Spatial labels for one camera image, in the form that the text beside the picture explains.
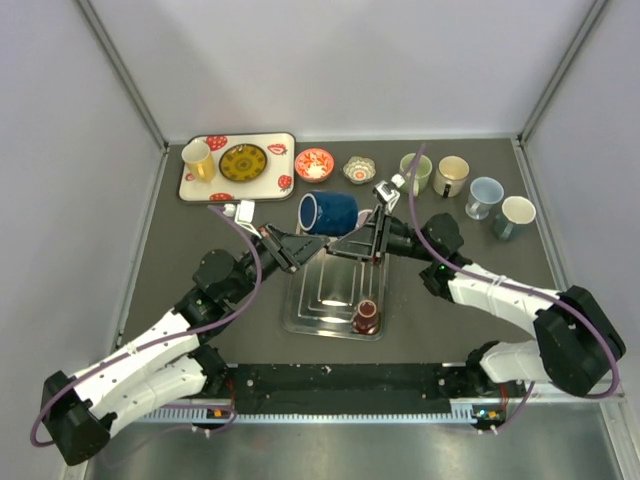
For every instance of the red patterned bowl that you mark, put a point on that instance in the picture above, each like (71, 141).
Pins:
(314, 165)

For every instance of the lilac mug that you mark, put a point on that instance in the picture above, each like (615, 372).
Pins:
(363, 215)

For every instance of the pale blue footed mug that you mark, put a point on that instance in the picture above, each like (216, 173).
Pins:
(484, 194)

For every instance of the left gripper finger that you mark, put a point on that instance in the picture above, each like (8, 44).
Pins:
(304, 250)
(285, 238)

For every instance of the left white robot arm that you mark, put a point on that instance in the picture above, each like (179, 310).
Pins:
(83, 411)

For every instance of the strawberry pattern tray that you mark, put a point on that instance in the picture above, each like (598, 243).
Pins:
(276, 183)

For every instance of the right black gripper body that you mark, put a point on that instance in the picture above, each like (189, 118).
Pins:
(385, 227)

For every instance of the dark blue mug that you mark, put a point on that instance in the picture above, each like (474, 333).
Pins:
(327, 213)

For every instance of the grey blue mug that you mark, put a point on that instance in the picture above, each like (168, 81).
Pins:
(515, 215)

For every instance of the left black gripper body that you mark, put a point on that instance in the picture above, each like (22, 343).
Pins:
(271, 244)

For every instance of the dark red brown mug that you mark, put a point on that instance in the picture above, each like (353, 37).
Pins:
(365, 320)

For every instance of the cream speckled mug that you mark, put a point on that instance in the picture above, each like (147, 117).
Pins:
(451, 175)

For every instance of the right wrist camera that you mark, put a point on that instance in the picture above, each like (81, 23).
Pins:
(388, 192)

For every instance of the small flower shaped bowl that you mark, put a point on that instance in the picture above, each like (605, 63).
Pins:
(359, 170)

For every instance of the metal tray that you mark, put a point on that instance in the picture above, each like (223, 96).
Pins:
(323, 296)

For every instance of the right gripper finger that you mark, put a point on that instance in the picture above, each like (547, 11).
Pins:
(354, 250)
(362, 234)

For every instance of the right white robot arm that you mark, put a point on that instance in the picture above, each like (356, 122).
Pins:
(572, 343)

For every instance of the light green mug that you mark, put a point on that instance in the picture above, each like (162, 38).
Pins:
(416, 177)

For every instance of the yellow patterned plate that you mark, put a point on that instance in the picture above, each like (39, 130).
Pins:
(243, 163)

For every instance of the yellow mug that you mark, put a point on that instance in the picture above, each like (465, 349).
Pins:
(198, 159)

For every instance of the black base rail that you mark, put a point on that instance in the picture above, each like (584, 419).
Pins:
(334, 389)

